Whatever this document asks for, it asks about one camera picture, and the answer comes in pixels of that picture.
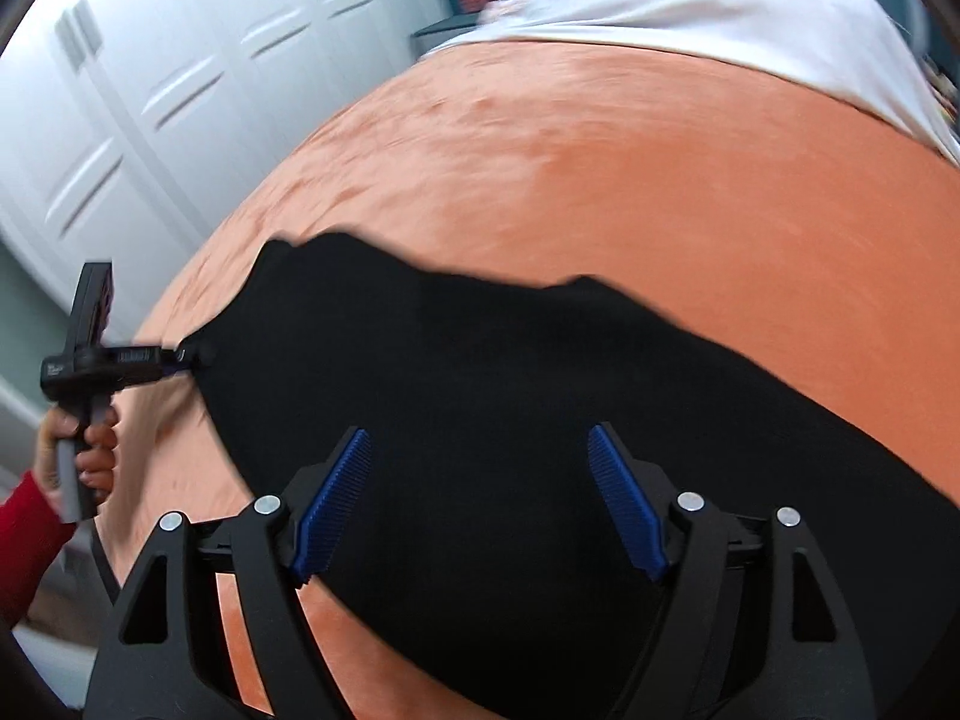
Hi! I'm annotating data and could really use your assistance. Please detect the person's left hand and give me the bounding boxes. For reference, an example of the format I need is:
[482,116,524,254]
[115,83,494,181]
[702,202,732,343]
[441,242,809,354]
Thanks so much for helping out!
[36,403,122,511]

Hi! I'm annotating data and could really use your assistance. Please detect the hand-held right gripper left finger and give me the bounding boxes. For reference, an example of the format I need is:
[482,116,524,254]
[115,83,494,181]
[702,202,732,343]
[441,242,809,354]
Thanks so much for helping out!
[86,426,374,720]

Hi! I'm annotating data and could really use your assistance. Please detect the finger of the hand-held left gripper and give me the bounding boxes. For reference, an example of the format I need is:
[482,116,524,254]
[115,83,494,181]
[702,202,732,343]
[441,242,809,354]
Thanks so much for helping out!
[157,345,199,379]

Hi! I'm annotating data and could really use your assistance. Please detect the white bed sheet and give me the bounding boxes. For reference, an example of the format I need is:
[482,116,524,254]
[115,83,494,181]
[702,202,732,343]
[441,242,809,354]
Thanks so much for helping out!
[420,0,960,158]

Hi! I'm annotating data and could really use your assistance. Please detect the orange blanket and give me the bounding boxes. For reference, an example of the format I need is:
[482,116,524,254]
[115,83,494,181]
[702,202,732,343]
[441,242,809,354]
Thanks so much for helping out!
[94,41,960,720]

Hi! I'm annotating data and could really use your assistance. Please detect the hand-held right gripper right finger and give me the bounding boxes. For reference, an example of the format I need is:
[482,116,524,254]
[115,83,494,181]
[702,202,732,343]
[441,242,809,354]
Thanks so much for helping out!
[587,424,878,720]

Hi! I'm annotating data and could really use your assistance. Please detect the black pants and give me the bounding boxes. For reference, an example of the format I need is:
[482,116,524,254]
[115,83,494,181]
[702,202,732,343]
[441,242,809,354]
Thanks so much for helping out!
[180,234,960,720]

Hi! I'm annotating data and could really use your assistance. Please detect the white panelled wardrobe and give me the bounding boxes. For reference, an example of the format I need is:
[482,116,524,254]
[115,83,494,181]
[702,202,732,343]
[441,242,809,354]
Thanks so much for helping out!
[0,0,458,331]

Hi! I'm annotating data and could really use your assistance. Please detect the dark bedside table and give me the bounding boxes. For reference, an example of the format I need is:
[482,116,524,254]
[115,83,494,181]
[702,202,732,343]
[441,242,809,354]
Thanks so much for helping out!
[412,15,492,62]

